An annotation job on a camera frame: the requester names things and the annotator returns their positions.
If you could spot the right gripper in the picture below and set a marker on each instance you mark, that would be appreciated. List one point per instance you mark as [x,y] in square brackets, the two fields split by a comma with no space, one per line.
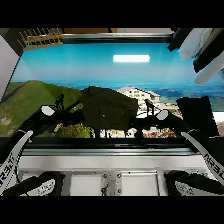
[141,123]

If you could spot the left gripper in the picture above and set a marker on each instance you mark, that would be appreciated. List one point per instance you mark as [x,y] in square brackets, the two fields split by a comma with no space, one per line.
[74,117]

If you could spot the dark green shirt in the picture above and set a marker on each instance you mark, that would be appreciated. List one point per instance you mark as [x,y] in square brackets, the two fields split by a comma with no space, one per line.
[108,108]

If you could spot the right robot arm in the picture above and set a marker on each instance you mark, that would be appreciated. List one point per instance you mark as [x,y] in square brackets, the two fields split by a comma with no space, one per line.
[200,146]

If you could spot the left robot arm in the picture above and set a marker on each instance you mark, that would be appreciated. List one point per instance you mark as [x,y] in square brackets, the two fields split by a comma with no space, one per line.
[20,146]

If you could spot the row of brown clothes hangers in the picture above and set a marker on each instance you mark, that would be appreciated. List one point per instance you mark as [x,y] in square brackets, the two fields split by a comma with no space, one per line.
[41,38]

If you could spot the black garment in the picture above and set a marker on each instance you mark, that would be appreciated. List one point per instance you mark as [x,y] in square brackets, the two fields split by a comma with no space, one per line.
[197,115]
[210,53]
[178,38]

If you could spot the white garment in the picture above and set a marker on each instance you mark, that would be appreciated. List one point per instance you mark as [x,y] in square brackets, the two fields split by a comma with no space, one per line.
[195,41]
[210,73]

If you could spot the silver frame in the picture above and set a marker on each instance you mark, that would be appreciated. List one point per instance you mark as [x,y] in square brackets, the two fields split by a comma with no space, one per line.
[100,163]

